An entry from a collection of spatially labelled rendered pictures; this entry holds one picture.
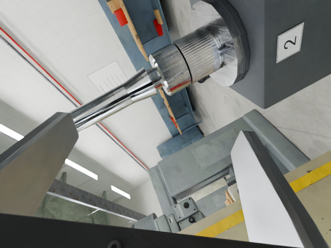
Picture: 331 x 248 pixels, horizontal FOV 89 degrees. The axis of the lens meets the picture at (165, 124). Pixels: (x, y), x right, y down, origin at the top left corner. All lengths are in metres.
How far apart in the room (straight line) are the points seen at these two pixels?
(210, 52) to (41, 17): 4.40
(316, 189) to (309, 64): 1.31
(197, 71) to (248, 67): 0.05
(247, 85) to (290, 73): 0.04
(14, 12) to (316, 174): 4.83
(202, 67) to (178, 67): 0.02
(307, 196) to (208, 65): 1.34
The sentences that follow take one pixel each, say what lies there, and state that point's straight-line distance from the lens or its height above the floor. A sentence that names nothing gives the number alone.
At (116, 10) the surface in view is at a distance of 3.90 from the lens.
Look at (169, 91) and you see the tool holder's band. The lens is 0.17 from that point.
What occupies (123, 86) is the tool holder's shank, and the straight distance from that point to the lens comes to 0.18.
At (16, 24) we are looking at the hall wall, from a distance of 4.64.
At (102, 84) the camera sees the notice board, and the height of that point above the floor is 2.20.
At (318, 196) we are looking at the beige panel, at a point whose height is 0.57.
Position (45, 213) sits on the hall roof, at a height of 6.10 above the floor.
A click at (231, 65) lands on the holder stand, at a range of 0.18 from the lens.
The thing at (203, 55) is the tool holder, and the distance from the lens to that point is 0.17.
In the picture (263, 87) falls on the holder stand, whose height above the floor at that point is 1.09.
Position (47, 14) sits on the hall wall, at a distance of 4.49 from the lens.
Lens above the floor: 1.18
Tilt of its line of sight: level
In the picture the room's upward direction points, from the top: 118 degrees counter-clockwise
